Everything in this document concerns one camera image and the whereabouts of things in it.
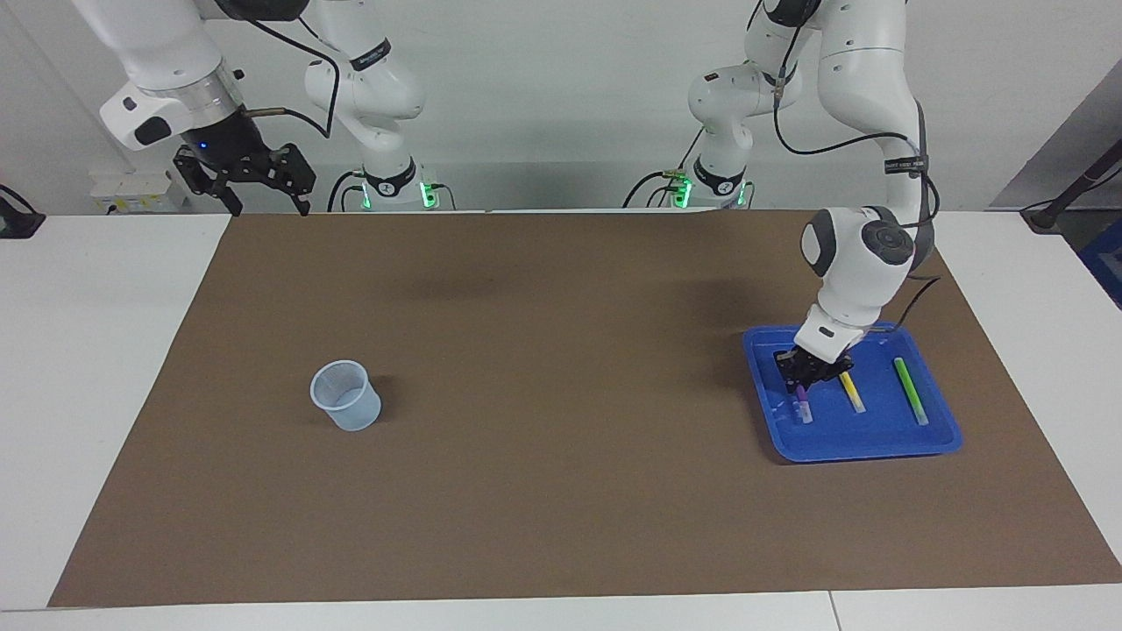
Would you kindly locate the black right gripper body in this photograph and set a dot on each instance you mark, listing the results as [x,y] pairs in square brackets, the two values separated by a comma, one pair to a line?
[232,145]

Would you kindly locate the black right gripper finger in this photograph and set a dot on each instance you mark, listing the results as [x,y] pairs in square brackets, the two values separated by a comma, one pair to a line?
[294,180]
[203,186]

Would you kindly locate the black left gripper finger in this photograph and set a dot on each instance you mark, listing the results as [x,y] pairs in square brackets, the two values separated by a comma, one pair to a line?
[791,372]
[820,381]

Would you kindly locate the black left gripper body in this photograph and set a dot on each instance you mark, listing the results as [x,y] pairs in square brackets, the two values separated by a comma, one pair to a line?
[824,361]

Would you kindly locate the purple pen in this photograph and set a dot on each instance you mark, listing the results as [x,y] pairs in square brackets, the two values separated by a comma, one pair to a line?
[802,405]

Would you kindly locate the yellow pen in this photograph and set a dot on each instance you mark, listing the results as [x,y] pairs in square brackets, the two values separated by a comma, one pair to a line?
[852,393]

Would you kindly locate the green pen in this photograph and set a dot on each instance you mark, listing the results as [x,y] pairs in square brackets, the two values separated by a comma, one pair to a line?
[912,394]

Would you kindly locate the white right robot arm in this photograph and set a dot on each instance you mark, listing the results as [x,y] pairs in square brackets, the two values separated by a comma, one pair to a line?
[166,61]

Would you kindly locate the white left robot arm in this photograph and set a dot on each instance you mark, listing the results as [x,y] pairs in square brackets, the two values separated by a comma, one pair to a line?
[863,254]

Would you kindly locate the blue plastic tray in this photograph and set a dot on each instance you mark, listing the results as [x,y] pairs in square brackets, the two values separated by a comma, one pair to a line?
[877,429]

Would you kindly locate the white power strip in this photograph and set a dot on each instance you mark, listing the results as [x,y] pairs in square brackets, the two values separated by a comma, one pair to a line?
[136,193]

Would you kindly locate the black table clamp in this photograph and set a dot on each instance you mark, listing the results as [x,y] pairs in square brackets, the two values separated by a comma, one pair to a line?
[17,221]

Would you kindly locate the clear plastic cup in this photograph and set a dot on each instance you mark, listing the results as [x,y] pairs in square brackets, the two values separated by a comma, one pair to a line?
[355,414]

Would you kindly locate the brown table mat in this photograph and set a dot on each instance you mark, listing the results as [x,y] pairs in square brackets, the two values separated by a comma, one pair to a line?
[526,491]

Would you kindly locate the blue box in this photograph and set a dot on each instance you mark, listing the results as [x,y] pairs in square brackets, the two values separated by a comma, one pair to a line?
[1106,263]

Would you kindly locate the black stand pole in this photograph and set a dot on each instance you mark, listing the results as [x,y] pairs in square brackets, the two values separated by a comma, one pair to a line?
[1078,188]

